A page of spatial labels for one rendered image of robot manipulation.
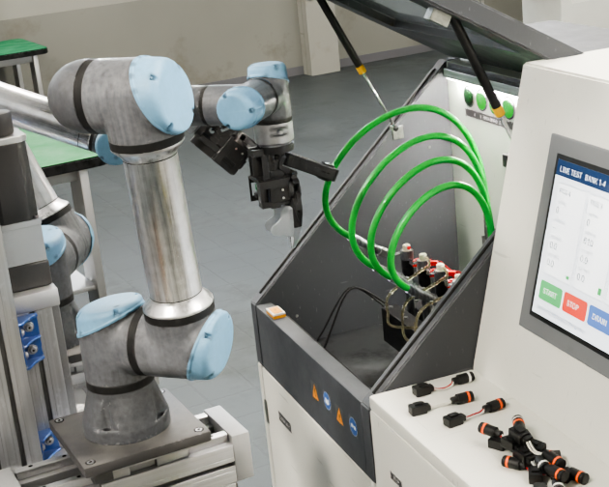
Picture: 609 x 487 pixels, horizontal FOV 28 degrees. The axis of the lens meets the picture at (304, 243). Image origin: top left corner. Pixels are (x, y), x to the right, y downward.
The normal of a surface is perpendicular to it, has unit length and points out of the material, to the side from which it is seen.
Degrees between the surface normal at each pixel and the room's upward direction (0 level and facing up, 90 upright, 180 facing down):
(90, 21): 90
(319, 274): 90
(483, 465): 0
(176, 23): 90
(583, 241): 76
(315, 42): 90
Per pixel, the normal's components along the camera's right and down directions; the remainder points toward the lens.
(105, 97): -0.39, 0.15
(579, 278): -0.92, -0.04
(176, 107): 0.90, -0.10
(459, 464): -0.10, -0.95
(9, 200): 0.44, 0.23
